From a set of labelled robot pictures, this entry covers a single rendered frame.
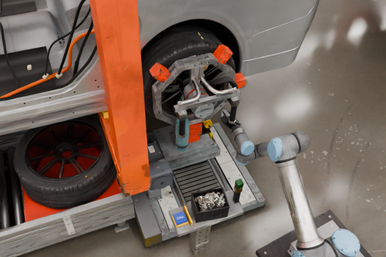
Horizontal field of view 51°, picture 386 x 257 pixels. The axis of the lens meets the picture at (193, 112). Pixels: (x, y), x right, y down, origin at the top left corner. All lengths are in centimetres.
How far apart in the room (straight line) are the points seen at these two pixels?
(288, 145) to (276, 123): 153
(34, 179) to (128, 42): 131
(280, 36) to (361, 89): 165
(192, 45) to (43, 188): 126
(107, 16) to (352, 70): 328
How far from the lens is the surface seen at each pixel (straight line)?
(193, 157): 311
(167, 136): 316
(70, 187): 262
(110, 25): 163
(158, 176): 273
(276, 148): 213
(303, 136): 222
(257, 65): 289
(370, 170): 361
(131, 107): 194
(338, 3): 558
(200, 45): 246
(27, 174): 276
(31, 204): 291
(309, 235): 225
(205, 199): 242
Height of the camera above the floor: 262
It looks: 46 degrees down
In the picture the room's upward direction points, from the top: 3 degrees clockwise
